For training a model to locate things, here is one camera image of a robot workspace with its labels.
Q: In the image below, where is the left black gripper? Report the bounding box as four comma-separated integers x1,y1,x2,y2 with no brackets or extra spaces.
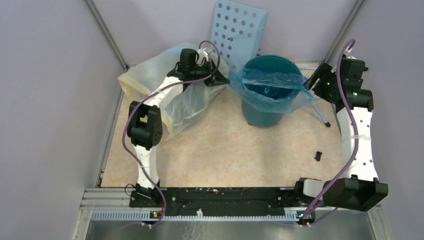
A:
189,58,230,87

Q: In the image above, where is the teal plastic trash bin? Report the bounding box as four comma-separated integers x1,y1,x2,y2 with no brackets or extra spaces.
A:
241,55,303,128

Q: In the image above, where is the blue plastic trash bag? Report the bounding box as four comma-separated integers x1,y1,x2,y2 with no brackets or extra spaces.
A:
228,68,315,114

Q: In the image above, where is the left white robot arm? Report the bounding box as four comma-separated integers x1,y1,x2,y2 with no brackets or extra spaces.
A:
124,47,229,208

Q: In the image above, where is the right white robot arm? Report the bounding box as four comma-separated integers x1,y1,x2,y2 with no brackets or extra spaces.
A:
293,56,389,214

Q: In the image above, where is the translucent white bag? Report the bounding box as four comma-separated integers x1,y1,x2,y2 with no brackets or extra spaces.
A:
118,43,224,141

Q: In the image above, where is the light blue perforated stool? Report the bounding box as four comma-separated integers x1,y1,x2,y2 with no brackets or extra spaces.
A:
209,0,369,128

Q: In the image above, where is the small black clip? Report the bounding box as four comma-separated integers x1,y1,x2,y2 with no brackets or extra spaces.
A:
314,151,323,162

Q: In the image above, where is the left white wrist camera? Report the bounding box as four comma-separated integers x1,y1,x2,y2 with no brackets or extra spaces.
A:
196,47,213,66

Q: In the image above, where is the right aluminium frame post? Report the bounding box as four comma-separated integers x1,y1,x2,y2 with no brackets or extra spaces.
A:
323,0,366,63

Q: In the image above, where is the aluminium frame post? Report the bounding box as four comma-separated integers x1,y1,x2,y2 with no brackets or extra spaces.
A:
323,0,366,63
84,0,129,72

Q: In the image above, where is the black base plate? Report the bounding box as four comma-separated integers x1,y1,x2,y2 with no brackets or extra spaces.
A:
129,186,329,220

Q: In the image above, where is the left aluminium frame post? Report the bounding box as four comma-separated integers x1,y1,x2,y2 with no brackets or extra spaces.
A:
84,0,129,72

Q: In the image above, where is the white cable duct strip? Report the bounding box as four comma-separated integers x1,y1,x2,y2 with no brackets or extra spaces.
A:
91,210,299,222

